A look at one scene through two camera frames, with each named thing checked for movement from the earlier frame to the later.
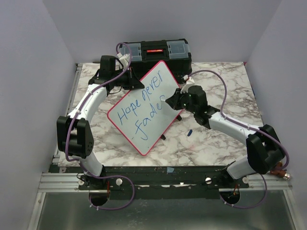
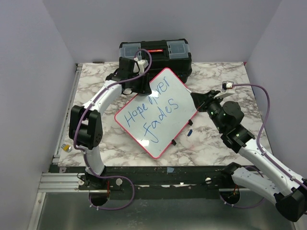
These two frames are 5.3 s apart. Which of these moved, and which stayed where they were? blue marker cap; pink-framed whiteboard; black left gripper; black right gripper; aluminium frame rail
Moved: black left gripper; black right gripper; pink-framed whiteboard
Stayed: aluminium frame rail; blue marker cap
